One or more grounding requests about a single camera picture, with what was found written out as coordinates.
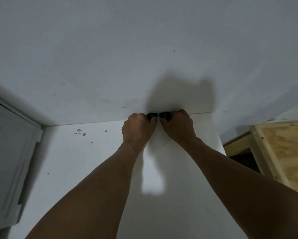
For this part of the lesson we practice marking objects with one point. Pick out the person's right forearm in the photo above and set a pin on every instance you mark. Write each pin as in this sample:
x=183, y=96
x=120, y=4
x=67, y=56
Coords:
x=241, y=194

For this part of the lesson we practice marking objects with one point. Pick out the person's right thumb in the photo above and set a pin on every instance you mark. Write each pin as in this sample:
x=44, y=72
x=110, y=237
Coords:
x=164, y=123

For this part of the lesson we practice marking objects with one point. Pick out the person's left thumb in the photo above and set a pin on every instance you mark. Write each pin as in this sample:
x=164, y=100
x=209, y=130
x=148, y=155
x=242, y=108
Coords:
x=153, y=121

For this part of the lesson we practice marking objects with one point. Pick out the white cabinet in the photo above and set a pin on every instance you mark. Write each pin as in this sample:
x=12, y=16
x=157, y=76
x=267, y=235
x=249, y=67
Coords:
x=71, y=156

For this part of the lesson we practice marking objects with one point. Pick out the person's right hand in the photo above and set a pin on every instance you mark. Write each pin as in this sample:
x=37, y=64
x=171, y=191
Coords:
x=180, y=128

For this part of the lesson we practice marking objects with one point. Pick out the person's left forearm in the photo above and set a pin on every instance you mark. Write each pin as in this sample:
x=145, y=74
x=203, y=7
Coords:
x=96, y=194

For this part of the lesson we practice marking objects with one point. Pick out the white panelled door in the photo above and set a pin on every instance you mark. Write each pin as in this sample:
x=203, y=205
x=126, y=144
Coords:
x=7, y=159

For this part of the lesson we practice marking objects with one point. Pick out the black round cabinet knob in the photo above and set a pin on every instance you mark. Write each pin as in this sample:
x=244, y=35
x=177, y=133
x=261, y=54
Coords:
x=151, y=114
x=164, y=114

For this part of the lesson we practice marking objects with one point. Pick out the person's left hand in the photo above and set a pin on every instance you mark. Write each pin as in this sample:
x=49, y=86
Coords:
x=135, y=130

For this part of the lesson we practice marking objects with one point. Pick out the plywood wooden crate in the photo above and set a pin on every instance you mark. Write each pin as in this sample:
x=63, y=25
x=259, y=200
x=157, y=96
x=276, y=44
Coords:
x=285, y=151

